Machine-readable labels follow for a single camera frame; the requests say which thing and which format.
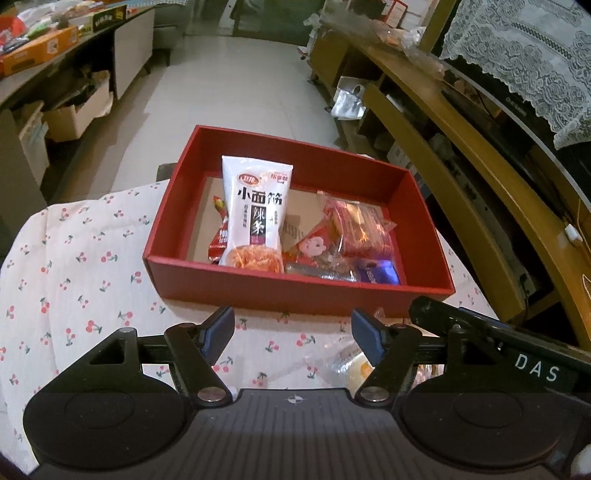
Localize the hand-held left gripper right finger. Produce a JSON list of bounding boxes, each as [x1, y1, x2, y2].
[[351, 309, 541, 408]]

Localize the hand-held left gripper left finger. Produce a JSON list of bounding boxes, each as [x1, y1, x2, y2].
[[51, 305, 236, 408]]

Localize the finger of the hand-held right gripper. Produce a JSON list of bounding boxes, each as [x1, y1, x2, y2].
[[409, 295, 509, 343]]

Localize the clear plastic snack packet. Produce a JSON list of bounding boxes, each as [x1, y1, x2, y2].
[[302, 335, 444, 394]]

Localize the purple snack packet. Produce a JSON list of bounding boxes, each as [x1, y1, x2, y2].
[[353, 258, 400, 286]]

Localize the red cartoon snack packet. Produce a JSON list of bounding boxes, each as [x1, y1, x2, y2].
[[283, 226, 361, 281]]

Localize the small red snack packet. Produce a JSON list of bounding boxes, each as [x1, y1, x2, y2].
[[208, 195, 232, 265]]

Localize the red clear biscuit packet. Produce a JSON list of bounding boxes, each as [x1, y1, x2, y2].
[[322, 196, 398, 259]]

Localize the red cardboard box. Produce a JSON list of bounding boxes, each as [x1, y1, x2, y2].
[[142, 124, 457, 318]]

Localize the white spicy strip packet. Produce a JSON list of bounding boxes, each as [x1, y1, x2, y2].
[[218, 155, 295, 274]]

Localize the cherry-print white cloth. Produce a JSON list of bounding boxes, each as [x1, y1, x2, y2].
[[0, 178, 502, 474]]

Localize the wooden shelf unit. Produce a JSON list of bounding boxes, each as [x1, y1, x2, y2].
[[307, 0, 591, 348]]

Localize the white appliance box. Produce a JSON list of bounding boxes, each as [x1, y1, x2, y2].
[[385, 138, 419, 171]]

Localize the white cardboard box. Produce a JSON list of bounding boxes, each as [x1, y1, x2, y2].
[[41, 71, 115, 142]]

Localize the white storage bin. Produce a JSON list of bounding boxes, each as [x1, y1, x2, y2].
[[18, 102, 51, 185]]

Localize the white lace cloth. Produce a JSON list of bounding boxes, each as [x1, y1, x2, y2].
[[438, 0, 591, 151]]

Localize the clear plastic bags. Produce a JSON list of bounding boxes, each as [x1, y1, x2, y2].
[[365, 18, 446, 75]]

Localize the dark side table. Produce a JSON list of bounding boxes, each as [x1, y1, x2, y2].
[[0, 7, 155, 139]]

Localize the grey sofa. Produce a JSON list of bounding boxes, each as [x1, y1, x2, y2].
[[152, 0, 195, 65]]

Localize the black box with yellow print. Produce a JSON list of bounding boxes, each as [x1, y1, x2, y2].
[[92, 4, 127, 33]]

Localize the orange flat box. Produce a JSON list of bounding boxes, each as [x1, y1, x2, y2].
[[0, 25, 79, 78]]

